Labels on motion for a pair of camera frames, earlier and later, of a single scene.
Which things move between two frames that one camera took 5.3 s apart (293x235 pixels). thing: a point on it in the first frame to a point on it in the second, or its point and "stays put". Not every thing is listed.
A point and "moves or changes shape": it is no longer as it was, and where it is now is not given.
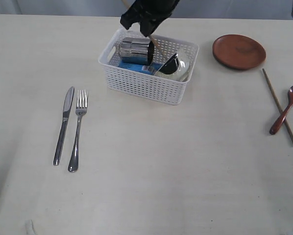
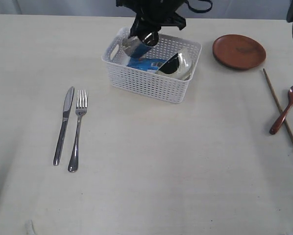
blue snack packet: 151,69 to 149,64
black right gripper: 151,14 to 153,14
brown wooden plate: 238,51 stays put
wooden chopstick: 278,106 stays put
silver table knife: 63,127 stays put
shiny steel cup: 134,50 moves or changes shape
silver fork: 81,107 stays put
